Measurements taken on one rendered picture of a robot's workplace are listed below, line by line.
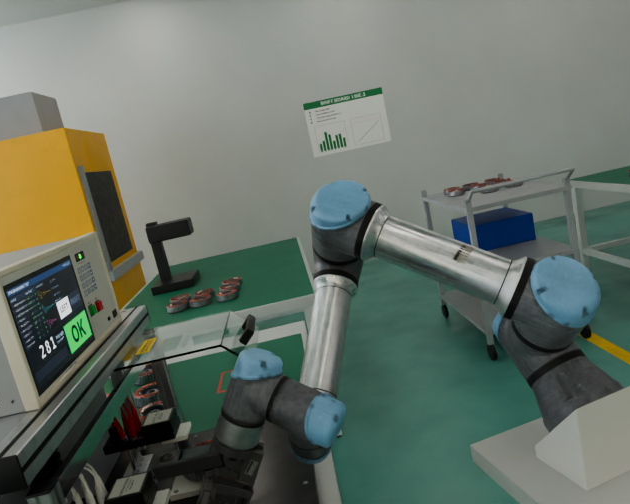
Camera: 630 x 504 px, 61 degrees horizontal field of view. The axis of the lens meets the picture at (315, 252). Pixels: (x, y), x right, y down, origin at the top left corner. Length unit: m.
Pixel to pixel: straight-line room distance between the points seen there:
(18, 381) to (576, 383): 0.89
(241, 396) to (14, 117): 4.30
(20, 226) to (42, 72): 2.38
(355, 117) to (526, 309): 5.38
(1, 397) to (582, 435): 0.90
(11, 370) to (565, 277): 0.87
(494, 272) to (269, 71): 5.40
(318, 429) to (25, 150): 4.07
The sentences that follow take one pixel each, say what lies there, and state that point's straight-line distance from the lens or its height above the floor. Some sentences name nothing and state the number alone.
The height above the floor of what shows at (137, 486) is 0.92.
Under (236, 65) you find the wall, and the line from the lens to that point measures 6.25.
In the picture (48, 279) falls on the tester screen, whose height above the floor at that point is 1.28.
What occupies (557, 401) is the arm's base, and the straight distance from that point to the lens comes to 1.06.
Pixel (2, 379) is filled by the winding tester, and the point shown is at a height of 1.17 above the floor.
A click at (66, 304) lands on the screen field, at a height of 1.22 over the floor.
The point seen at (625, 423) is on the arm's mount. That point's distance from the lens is 1.09.
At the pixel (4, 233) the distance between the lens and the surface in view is 4.81.
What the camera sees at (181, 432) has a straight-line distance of 1.22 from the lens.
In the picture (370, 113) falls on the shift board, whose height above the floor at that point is 1.64.
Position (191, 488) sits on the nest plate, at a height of 0.78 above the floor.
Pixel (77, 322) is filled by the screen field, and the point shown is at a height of 1.18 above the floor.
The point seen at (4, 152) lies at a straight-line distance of 4.75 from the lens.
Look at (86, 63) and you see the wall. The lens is 6.53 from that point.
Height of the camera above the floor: 1.39
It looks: 11 degrees down
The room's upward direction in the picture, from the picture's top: 12 degrees counter-clockwise
